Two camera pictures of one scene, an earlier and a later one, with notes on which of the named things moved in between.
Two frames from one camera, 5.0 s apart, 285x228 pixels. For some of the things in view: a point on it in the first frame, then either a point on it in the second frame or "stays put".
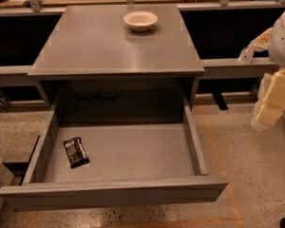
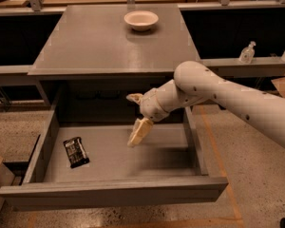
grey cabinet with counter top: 115,64 stays put
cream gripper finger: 261,42 to 135,97
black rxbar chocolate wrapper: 76,152 stays put
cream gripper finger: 275,96 to 142,128
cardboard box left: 1,177 stays put
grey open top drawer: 115,164 stays put
